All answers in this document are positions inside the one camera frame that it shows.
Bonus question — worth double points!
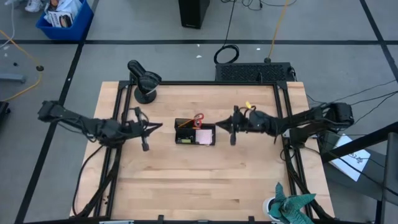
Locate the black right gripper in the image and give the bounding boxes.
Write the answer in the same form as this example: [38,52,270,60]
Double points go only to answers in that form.
[215,105,271,146]

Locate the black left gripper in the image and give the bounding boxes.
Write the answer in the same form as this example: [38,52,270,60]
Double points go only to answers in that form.
[126,106,164,152]

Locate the pink sticky note pad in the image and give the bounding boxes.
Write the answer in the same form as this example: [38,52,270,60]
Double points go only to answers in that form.
[195,129,213,146]

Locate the red-handled scissors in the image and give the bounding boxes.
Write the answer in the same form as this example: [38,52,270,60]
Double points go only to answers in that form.
[192,113,205,130]

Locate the black mesh desk organizer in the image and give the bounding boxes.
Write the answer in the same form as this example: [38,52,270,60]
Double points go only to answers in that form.
[174,117,216,146]

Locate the black desk lamp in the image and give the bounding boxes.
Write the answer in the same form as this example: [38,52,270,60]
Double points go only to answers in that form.
[127,59,162,105]

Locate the black mesh-top box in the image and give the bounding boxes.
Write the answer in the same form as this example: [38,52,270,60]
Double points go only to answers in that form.
[215,62,295,83]

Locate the green plant in white pot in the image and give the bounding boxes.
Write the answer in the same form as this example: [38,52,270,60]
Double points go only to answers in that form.
[262,182,317,224]

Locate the black computer tower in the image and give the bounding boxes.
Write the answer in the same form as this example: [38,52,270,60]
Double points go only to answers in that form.
[178,0,211,30]

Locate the blue plastic bin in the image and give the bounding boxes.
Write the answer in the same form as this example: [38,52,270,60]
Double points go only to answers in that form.
[35,0,95,41]

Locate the black metal stand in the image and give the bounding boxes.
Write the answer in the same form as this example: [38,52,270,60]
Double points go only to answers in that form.
[320,121,398,224]

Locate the white paper sheet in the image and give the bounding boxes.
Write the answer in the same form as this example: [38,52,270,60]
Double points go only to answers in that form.
[328,133,371,182]

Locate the papers in blue bin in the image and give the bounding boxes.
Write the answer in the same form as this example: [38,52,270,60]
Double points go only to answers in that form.
[43,0,82,29]

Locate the grey floor bar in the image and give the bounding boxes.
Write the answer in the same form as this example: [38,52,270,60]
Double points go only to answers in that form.
[0,73,27,84]

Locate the black floor object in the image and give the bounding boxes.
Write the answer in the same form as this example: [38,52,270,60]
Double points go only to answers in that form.
[0,101,12,122]

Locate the person's shoe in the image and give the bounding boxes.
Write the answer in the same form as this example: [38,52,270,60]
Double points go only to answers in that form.
[24,0,43,14]

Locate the black coiled floor cable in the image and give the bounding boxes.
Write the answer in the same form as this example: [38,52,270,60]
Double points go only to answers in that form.
[213,0,240,65]

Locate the yellow floor cable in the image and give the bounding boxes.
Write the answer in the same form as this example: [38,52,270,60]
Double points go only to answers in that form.
[267,0,290,63]
[0,29,44,103]

